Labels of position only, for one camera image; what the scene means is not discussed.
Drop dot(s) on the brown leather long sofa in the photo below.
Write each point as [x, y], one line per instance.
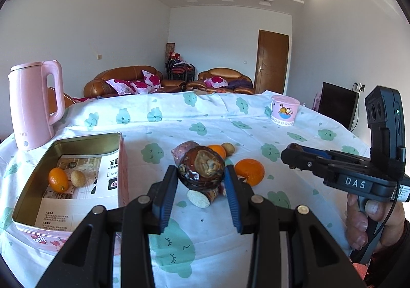
[102, 84]

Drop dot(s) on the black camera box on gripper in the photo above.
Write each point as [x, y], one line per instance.
[386, 123]

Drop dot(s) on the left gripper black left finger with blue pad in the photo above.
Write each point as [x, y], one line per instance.
[86, 259]

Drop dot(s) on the person's hand on gripper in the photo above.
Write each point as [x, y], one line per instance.
[357, 223]

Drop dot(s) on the brown wooden door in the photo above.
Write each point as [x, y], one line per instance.
[272, 62]

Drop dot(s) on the purple passion fruit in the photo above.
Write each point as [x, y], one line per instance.
[179, 151]

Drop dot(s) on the large orange mandarin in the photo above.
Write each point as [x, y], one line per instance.
[252, 171]

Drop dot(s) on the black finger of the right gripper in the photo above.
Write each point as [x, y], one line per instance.
[304, 162]

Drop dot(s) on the stacked dark chairs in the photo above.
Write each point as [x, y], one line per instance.
[176, 67]

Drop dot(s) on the pink cartoon mug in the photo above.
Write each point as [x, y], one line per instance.
[284, 110]

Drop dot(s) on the brown leather armchair sofa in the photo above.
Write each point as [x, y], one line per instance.
[222, 80]

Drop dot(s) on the paper leaflet in tin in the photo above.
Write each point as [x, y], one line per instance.
[64, 211]

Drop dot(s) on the sugarcane piece pale cut end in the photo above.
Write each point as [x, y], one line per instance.
[202, 199]

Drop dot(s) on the pink metal tin box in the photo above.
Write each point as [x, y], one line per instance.
[25, 211]

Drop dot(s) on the dark brown round fruit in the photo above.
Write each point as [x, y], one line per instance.
[201, 169]

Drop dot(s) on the small brown kiwi fruit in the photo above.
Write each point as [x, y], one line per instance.
[229, 148]

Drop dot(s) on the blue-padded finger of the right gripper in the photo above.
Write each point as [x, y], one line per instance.
[317, 150]

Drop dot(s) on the black television screen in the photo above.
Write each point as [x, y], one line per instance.
[338, 103]

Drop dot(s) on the pink electric kettle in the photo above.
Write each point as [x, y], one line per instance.
[33, 124]

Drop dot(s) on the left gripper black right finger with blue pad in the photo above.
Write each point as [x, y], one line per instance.
[290, 248]

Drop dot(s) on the small orange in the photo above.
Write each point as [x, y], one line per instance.
[219, 149]

